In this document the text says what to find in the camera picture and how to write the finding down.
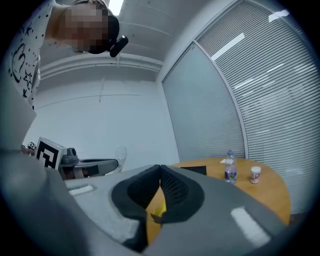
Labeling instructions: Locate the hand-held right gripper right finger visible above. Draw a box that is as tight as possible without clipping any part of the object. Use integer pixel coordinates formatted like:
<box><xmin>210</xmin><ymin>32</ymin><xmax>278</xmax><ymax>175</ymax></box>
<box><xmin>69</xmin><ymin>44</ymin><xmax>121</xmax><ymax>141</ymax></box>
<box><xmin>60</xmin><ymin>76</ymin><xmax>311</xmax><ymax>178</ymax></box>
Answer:
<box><xmin>143</xmin><ymin>164</ymin><xmax>286</xmax><ymax>256</ymax></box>

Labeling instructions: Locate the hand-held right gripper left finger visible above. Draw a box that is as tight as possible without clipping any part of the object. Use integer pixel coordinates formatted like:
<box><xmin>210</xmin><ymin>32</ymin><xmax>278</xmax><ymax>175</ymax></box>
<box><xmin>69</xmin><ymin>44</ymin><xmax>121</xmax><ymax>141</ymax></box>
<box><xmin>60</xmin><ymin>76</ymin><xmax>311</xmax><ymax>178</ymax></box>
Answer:
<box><xmin>65</xmin><ymin>164</ymin><xmax>161</xmax><ymax>253</ymax></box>

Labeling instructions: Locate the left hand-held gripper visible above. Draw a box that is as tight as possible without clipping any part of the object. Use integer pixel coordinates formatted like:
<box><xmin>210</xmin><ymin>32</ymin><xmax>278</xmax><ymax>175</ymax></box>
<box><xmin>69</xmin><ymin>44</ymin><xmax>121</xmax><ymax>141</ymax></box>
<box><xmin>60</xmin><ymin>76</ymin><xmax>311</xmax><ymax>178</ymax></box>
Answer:
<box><xmin>36</xmin><ymin>136</ymin><xmax>120</xmax><ymax>180</ymax></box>

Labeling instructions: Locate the small white packet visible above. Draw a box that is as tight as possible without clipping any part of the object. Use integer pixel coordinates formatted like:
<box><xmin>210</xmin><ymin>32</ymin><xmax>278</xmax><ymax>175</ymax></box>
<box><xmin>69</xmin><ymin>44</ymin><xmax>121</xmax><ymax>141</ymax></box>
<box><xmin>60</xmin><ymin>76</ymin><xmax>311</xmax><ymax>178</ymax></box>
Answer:
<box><xmin>114</xmin><ymin>145</ymin><xmax>128</xmax><ymax>174</ymax></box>

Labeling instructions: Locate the clear plastic water bottle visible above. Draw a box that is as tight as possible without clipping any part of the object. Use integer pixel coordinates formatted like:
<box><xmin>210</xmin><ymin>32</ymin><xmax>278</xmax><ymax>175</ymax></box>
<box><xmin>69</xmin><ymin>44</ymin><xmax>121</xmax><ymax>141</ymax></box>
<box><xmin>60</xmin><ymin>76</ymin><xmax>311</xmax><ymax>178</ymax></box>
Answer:
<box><xmin>224</xmin><ymin>150</ymin><xmax>238</xmax><ymax>186</ymax></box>

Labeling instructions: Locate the small white jar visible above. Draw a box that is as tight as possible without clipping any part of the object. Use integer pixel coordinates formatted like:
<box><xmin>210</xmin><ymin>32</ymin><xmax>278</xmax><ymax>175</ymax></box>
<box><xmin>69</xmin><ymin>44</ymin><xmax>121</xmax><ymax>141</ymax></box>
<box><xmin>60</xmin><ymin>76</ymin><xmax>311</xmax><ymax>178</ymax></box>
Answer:
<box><xmin>250</xmin><ymin>166</ymin><xmax>262</xmax><ymax>184</ymax></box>

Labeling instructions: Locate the white dotted shirt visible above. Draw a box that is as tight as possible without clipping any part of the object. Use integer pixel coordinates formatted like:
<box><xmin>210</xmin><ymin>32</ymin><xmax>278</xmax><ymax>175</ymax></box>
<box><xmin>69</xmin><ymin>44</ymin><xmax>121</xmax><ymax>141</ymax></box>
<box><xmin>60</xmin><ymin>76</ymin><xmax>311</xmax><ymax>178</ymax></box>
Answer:
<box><xmin>6</xmin><ymin>0</ymin><xmax>56</xmax><ymax>111</ymax></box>

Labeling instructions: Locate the person's head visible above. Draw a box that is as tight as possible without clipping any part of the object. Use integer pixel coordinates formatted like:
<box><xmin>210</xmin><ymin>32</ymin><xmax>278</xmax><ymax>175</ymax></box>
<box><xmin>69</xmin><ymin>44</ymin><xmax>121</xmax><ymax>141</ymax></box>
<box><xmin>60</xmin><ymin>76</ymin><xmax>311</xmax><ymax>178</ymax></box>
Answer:
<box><xmin>52</xmin><ymin>0</ymin><xmax>121</xmax><ymax>55</ymax></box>

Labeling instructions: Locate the round wooden table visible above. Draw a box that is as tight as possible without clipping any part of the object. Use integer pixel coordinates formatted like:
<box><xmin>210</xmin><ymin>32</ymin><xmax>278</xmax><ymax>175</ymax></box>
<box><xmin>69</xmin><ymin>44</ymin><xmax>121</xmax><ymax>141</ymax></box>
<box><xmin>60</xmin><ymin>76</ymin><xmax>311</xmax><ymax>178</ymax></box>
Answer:
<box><xmin>196</xmin><ymin>0</ymin><xmax>320</xmax><ymax>215</ymax></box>

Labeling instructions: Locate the ceiling light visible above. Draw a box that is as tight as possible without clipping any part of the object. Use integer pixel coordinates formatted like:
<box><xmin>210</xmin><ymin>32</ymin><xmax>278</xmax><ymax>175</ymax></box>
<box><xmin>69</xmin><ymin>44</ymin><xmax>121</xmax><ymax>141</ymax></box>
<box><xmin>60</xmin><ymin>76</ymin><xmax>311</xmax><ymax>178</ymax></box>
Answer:
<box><xmin>108</xmin><ymin>0</ymin><xmax>125</xmax><ymax>16</ymax></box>

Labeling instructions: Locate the black head-worn camera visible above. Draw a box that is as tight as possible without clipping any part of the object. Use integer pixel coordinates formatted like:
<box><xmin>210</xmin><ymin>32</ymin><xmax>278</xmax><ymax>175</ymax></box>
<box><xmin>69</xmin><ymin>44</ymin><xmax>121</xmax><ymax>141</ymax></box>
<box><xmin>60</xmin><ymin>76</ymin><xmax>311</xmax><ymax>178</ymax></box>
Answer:
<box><xmin>109</xmin><ymin>35</ymin><xmax>130</xmax><ymax>58</ymax></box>

